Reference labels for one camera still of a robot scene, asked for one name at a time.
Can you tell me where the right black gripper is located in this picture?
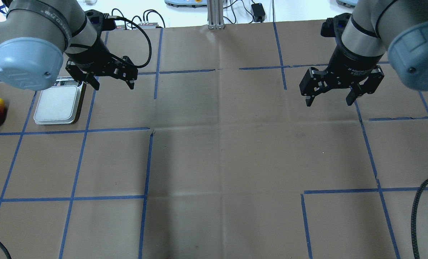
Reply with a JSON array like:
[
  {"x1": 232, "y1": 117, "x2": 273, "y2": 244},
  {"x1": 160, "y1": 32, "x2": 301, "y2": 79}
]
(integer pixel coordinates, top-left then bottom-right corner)
[{"x1": 299, "y1": 46, "x2": 385, "y2": 107}]

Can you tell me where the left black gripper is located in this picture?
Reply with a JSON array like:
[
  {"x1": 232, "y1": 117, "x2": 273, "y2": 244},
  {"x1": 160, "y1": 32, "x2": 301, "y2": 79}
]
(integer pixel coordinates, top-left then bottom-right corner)
[{"x1": 65, "y1": 39, "x2": 138, "y2": 91}]

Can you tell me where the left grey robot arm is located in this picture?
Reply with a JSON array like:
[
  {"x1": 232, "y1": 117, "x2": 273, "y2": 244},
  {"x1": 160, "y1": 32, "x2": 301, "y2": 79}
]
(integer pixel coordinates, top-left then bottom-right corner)
[{"x1": 0, "y1": 0, "x2": 138, "y2": 91}]

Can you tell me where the black power adapter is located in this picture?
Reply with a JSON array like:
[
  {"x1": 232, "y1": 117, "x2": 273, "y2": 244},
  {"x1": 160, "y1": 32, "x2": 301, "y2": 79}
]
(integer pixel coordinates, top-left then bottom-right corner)
[{"x1": 250, "y1": 3, "x2": 266, "y2": 23}]

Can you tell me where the brown paper table cover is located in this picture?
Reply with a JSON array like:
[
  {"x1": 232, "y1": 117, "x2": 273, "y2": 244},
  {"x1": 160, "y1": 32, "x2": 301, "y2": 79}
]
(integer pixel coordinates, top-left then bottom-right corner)
[{"x1": 0, "y1": 20, "x2": 428, "y2": 259}]

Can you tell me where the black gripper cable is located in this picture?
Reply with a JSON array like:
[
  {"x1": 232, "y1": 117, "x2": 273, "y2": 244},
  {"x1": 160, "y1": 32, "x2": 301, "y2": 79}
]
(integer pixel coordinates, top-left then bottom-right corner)
[{"x1": 106, "y1": 14, "x2": 152, "y2": 69}]

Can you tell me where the aluminium frame post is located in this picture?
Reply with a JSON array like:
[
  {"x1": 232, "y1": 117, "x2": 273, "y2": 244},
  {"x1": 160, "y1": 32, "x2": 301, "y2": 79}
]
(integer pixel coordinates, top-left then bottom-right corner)
[{"x1": 207, "y1": 0, "x2": 225, "y2": 30}]

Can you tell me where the black braided cable right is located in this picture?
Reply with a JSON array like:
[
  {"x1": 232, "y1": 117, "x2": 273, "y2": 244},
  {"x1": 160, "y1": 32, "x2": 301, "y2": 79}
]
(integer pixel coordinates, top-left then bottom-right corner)
[{"x1": 411, "y1": 171, "x2": 428, "y2": 259}]

